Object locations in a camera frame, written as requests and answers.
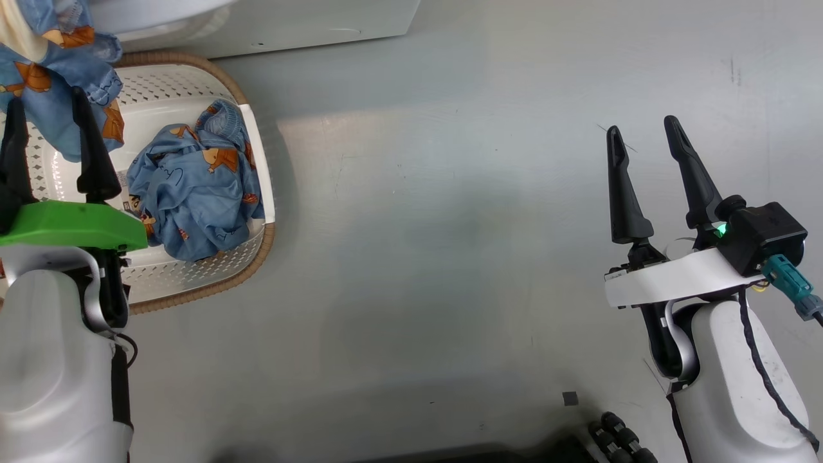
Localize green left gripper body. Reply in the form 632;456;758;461
0;201;149;251

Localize right camera cable teal connector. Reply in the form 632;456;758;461
762;254;823;322

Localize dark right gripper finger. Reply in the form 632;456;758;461
664;116;723;231
606;125;655;246

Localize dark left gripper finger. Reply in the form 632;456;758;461
71;86;123;205
0;96;36;232

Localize blue cartoon garment cream collar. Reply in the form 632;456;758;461
0;0;126;163

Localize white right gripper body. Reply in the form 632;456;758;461
604;250;767;308

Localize white front-load washing machine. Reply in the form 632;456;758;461
90;0;422;60

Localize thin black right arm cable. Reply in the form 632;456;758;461
737;289;820;451

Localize cream perforated laundry basket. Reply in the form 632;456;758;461
0;51;276;316

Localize blue cartoon print garment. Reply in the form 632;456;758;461
127;98;266;262

